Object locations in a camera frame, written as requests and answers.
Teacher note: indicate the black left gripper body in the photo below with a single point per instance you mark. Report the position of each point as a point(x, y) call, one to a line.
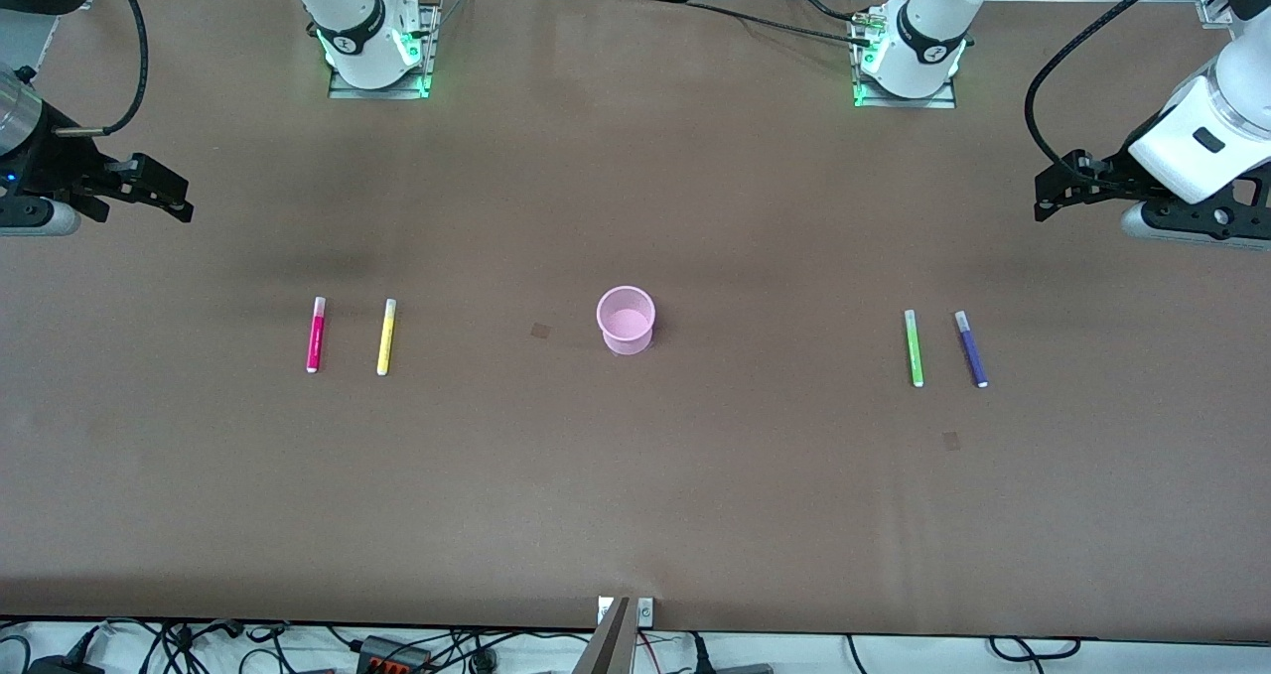
point(1114, 178)

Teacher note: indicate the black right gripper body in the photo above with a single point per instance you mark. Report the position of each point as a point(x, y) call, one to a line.
point(48, 171)

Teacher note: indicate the purple marker pen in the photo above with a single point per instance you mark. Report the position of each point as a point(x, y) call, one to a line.
point(972, 354)

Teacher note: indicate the pink marker pen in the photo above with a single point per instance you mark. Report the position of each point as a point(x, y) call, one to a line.
point(316, 341)

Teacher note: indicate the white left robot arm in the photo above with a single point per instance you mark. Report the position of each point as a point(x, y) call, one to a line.
point(933, 19)

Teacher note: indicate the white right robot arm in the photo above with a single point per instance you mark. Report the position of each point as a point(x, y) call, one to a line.
point(348, 9)

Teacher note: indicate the green marker pen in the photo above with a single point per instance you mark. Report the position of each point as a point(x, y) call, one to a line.
point(914, 351)

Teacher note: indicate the yellow marker pen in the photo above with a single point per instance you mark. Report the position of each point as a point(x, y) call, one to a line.
point(386, 341)

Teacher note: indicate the pink plastic cup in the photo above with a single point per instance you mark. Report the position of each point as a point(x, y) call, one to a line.
point(626, 329)

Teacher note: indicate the black power adapter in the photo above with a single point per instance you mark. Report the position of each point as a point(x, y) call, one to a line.
point(60, 666)

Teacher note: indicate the black orange power strip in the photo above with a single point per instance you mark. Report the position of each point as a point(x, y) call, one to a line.
point(392, 654)

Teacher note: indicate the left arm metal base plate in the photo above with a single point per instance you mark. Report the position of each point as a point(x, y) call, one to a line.
point(948, 98)

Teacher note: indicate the metal table corner bracket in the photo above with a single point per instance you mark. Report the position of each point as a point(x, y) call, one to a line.
point(1213, 11)

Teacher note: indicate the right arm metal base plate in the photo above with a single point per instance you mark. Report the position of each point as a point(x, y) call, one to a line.
point(429, 49)

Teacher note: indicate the white table edge bracket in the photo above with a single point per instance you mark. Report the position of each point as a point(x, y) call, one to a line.
point(645, 611)

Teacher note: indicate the brown wedge camera mount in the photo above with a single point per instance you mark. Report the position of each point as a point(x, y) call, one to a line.
point(608, 649)

